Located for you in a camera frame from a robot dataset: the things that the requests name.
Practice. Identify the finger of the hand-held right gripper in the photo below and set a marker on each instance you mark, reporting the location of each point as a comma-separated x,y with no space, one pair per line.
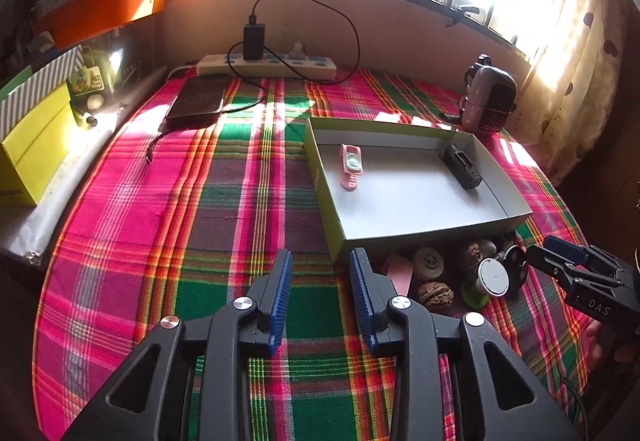
562,246
542,260

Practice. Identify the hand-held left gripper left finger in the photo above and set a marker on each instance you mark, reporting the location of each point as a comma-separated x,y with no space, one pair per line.
282,301

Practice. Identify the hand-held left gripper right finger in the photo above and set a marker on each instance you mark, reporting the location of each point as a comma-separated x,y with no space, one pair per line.
360,301

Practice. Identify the black round piece with holes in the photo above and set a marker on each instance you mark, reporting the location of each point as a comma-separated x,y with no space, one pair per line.
517,261

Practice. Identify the pink plastic piece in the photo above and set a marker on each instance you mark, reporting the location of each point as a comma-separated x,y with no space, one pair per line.
400,271

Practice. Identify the green spool with metal disc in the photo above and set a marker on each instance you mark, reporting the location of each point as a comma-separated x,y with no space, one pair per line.
492,277

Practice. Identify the brown walnut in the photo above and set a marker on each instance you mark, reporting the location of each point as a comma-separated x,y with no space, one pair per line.
470,255
435,293

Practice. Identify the white round jar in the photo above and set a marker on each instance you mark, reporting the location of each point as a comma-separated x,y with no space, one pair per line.
428,262

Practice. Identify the grey cardboard box green sides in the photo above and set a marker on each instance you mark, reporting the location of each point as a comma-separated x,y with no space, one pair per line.
415,191

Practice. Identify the small black device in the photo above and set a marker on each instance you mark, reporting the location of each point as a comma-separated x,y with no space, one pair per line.
460,166

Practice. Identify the pink toy with green seat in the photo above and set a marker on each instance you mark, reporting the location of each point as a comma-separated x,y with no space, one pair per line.
351,166

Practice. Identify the plaid blanket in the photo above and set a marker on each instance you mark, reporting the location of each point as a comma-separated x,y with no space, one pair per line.
150,231

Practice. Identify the small grey desk heater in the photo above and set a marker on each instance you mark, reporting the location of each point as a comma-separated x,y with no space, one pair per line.
492,101

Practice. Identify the small black flat object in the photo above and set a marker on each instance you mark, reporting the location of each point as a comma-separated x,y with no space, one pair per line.
450,116

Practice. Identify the dotted curtain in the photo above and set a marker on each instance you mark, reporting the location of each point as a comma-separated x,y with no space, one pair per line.
585,71

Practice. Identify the black phone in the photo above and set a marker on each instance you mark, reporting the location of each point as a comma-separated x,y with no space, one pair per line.
197,98

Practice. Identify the white power strip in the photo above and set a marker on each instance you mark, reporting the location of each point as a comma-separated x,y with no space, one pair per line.
280,67

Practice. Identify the white plug adapter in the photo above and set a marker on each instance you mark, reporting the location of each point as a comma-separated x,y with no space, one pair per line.
298,50

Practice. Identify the black charger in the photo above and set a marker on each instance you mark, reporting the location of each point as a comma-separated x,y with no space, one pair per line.
252,43

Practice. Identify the small white ball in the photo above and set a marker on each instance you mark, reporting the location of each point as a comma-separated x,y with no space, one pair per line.
95,100

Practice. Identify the yellow box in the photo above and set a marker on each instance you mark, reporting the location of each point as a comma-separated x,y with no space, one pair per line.
35,146

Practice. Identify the small picture card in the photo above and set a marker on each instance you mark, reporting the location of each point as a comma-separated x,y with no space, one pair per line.
86,80

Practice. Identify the striped box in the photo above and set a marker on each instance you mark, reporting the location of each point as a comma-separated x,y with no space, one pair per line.
45,76

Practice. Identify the orange planter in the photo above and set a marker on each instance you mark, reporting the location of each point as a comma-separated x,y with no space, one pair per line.
100,11

